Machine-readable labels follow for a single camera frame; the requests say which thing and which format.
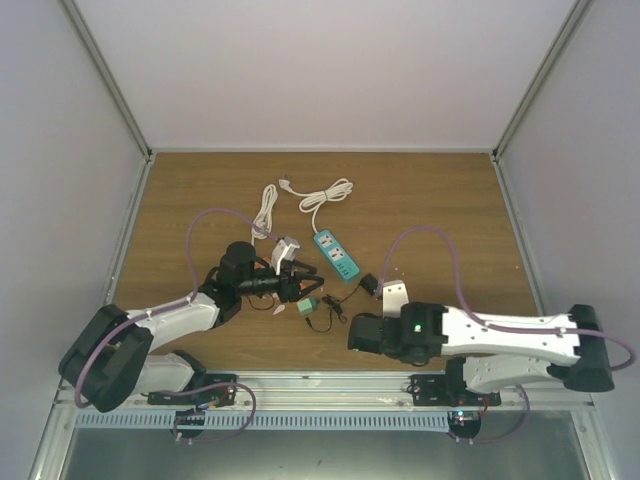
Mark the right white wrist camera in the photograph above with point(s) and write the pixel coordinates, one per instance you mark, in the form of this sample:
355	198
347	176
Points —
394	297

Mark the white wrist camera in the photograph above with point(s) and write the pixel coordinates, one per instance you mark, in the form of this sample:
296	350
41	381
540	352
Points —
394	297
286	249

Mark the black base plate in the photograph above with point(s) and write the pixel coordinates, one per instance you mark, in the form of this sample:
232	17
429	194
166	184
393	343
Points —
466	409
192	408

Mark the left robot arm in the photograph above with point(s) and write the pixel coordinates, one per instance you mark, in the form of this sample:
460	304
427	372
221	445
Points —
115	355

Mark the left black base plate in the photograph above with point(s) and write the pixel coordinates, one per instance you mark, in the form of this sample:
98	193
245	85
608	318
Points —
192	408

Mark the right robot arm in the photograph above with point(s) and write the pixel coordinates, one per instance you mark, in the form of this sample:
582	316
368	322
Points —
495	352

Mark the aluminium frame post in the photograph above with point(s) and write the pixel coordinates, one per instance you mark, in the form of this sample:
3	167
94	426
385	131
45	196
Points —
558	46
83	31

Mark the aluminium front rail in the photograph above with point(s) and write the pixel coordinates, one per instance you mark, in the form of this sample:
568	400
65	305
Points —
381	391

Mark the orange power strip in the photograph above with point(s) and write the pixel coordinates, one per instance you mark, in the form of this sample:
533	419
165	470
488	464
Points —
263	267

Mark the grey slotted cable duct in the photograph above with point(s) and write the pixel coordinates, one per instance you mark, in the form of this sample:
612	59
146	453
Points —
271	420

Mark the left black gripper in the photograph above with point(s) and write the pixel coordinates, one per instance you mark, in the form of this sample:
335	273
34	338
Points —
289	288

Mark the left aluminium frame post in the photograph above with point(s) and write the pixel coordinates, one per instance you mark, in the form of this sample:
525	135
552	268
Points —
83	31

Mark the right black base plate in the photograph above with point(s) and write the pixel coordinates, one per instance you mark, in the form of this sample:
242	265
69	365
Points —
466	409

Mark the teal power strip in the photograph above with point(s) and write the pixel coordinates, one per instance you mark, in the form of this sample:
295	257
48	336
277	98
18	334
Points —
337	256

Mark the right aluminium frame post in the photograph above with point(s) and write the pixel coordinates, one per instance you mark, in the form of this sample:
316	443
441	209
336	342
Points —
558	46

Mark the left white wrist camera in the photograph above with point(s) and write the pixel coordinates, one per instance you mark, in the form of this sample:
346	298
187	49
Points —
286	249

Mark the green charger plug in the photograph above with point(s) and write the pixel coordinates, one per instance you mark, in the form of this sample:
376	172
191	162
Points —
307	306

